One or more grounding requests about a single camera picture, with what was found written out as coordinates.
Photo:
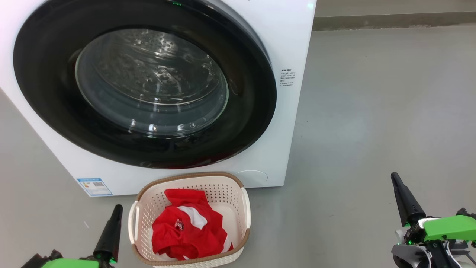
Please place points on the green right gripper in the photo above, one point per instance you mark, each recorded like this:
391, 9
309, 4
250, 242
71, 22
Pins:
450, 227

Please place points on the red and white jersey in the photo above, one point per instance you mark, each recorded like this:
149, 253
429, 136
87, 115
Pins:
186, 234

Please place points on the round drain filter cover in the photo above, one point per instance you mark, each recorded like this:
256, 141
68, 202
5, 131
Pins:
252, 178

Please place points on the cream perforated laundry basket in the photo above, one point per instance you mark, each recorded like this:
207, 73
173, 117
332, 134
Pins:
148, 208

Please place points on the white washing machine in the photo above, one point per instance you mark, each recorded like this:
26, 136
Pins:
293, 37

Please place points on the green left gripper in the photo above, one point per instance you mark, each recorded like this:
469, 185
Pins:
74, 264

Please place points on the blue energy label sticker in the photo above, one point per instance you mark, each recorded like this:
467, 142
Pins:
95, 187

